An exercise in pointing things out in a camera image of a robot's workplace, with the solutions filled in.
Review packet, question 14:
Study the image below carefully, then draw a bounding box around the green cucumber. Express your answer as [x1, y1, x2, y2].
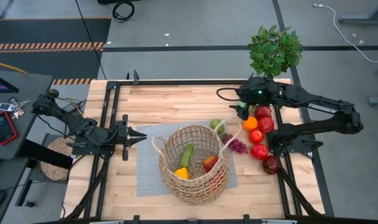
[180, 143, 195, 169]

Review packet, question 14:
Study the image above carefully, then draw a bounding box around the white floor cable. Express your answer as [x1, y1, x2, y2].
[313, 2, 378, 63]

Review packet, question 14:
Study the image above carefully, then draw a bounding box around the orange fruit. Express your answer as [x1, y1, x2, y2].
[242, 116, 259, 132]

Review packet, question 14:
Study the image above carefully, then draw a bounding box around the grey woven placemat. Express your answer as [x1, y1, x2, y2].
[135, 123, 239, 198]

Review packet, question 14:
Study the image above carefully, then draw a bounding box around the white car key fob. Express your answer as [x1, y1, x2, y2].
[0, 102, 16, 113]

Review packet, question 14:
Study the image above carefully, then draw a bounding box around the grey desk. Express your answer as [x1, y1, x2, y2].
[0, 70, 53, 161]

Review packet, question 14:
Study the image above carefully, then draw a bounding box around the black power strip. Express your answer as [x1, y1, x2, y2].
[60, 101, 81, 118]

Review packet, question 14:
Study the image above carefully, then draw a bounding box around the yellow hose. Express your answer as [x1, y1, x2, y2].
[0, 58, 28, 75]

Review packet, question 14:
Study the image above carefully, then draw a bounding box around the black aluminium rig frame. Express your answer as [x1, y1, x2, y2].
[63, 78, 335, 220]

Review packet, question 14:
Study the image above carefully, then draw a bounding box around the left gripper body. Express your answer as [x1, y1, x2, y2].
[109, 114, 130, 161]

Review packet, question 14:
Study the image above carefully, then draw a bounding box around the black desk crossbar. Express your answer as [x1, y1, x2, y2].
[19, 139, 74, 170]

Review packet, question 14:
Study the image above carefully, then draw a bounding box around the bunch of metal keys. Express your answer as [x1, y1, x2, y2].
[9, 98, 32, 120]

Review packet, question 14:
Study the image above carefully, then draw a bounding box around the green pear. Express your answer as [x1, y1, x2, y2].
[210, 118, 226, 135]

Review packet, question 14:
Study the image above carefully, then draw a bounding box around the round woven seagrass mat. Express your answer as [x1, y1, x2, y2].
[40, 135, 75, 182]

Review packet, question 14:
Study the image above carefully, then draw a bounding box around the yellow bell pepper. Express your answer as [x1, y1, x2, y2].
[173, 167, 191, 180]

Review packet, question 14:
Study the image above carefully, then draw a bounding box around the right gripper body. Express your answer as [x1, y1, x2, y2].
[237, 76, 280, 108]

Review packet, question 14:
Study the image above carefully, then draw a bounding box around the red and yellow apple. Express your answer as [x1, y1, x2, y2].
[203, 155, 219, 173]

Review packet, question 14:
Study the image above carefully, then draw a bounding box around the dark red pomegranate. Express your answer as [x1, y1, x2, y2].
[262, 155, 280, 175]

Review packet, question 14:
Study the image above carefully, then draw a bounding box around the smartphone in red case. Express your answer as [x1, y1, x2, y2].
[0, 111, 19, 146]

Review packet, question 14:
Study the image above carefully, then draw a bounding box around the black hazard-striped floor mat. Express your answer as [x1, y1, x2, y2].
[0, 17, 112, 85]

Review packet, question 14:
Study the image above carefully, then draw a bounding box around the woven seagrass basket with handles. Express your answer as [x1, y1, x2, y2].
[150, 117, 243, 206]

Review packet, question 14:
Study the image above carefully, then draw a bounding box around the thin black floor cable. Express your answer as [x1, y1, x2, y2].
[74, 0, 108, 80]

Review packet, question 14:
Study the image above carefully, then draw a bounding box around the grey desk leg frame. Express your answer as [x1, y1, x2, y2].
[338, 0, 378, 26]

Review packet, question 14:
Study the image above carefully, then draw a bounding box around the green plant in black pot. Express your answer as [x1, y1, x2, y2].
[247, 24, 303, 80]

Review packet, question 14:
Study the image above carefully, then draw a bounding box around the purple grape bunch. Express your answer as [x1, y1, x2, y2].
[222, 133, 249, 154]

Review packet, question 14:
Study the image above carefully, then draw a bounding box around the coiled black cable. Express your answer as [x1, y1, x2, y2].
[112, 1, 136, 23]

